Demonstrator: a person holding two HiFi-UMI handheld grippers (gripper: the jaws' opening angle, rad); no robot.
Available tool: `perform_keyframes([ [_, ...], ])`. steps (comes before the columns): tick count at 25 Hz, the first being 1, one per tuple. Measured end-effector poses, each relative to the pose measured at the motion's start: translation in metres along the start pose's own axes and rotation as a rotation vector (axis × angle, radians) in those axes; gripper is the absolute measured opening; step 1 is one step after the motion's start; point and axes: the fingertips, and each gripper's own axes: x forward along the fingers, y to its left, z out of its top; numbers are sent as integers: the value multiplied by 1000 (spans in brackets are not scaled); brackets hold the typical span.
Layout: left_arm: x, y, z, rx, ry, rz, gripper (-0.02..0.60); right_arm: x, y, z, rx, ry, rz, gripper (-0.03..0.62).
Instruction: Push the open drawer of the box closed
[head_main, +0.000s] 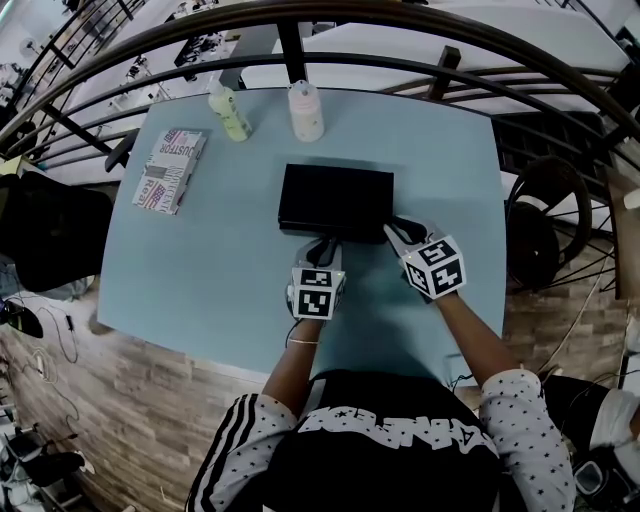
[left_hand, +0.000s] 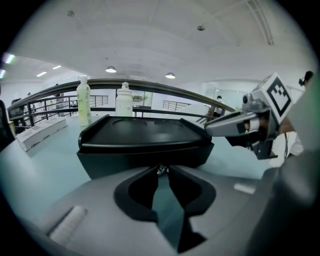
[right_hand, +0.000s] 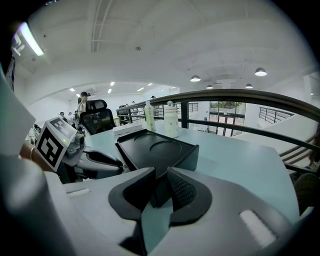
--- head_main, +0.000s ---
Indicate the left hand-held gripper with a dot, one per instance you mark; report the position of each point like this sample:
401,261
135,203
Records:
315,295

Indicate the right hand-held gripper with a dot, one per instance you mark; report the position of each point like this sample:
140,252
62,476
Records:
435,267

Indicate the person's left forearm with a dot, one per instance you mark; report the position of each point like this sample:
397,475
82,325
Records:
292,370

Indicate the person's right forearm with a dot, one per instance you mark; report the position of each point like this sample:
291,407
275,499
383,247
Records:
475,340

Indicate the dark wicker chair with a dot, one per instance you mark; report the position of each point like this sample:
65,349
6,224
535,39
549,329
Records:
532,240

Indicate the white plastic bottle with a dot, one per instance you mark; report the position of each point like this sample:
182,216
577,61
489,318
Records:
306,115

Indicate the pale green plastic bottle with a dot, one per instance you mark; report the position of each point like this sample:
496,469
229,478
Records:
230,117

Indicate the printed wipes packet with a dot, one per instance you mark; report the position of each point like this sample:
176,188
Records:
170,172

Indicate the black metal railing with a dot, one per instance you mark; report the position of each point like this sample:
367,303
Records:
291,50

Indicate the person's torso in printed shirt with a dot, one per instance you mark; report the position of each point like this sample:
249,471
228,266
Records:
390,465

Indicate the white vase with pink flowers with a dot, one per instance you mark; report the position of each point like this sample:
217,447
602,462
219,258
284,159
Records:
632,200

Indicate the black office chair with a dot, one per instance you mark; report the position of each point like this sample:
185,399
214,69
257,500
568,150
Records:
50,235

